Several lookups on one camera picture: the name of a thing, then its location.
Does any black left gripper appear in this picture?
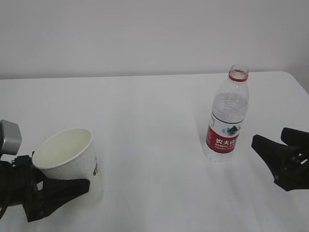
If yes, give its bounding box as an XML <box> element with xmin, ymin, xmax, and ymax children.
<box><xmin>0</xmin><ymin>155</ymin><xmax>89</xmax><ymax>222</ymax></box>

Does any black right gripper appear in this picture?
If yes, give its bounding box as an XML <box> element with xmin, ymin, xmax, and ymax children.
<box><xmin>251</xmin><ymin>128</ymin><xmax>309</xmax><ymax>191</ymax></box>

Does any white paper coffee cup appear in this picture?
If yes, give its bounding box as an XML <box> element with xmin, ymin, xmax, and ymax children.
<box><xmin>32</xmin><ymin>129</ymin><xmax>103</xmax><ymax>203</ymax></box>

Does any clear Nongfu Spring water bottle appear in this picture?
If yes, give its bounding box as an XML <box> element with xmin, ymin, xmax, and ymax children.
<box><xmin>204</xmin><ymin>64</ymin><xmax>249</xmax><ymax>162</ymax></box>

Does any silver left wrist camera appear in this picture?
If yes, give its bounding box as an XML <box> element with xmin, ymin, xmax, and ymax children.
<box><xmin>0</xmin><ymin>120</ymin><xmax>22</xmax><ymax>156</ymax></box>

